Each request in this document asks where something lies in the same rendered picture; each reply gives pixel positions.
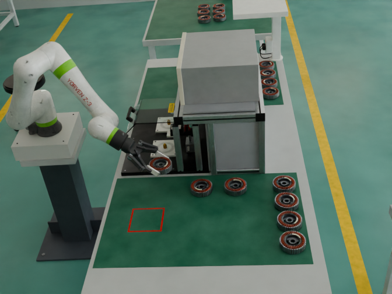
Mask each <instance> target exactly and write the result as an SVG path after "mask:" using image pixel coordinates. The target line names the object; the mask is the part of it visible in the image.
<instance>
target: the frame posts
mask: <svg viewBox="0 0 392 294"><path fill-rule="evenodd" d="M172 130H173V139H174V148H175V153H176V162H177V170H178V172H179V171H180V170H181V171H182V172H183V171H184V165H183V156H182V151H181V141H180V132H179V125H174V123H172ZM192 132H193V138H194V149H195V161H196V167H197V171H199V170H200V171H202V156H201V144H200V131H199V125H198V124H192Z"/></svg>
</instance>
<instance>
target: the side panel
mask: <svg viewBox="0 0 392 294"><path fill-rule="evenodd" d="M207 126H208V140H209V154H210V162H211V175H214V174H215V175H227V174H261V173H265V121H257V122H228V123H213V124H207Z"/></svg>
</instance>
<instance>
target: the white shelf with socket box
mask: <svg viewBox="0 0 392 294"><path fill-rule="evenodd" d="M285 16H288V9H287V5H286V2H285V0H233V20H237V19H256V18H272V36H266V37H265V43H262V46H261V47H262V48H261V47H260V56H261V54H262V53H261V49H262V50H265V51H266V53H268V54H271V55H270V56H269V57H268V58H269V59H270V60H271V61H280V60H282V59H283V56H281V17H285ZM262 55H265V54H262ZM261 58H263V57H262V56H261ZM263 59H267V58H263Z"/></svg>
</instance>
